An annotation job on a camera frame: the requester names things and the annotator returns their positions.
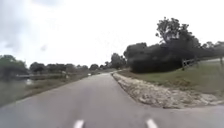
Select grey asphalt road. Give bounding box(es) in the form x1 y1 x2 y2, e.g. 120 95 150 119
0 72 224 128

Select pale gravel strip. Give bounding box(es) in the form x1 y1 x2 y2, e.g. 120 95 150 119
111 72 224 110

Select dark bushy trees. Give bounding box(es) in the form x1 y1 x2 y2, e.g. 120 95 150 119
123 16 224 74

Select row of distant trees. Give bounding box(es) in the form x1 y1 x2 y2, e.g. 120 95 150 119
28 61 111 75

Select wooden fence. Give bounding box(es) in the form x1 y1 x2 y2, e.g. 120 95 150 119
181 57 201 70

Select grass slope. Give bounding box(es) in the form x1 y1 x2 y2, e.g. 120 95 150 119
117 58 224 99

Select grass verge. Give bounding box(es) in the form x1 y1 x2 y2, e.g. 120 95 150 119
0 72 91 108

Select tree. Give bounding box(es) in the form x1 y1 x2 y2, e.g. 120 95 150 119
0 54 29 80

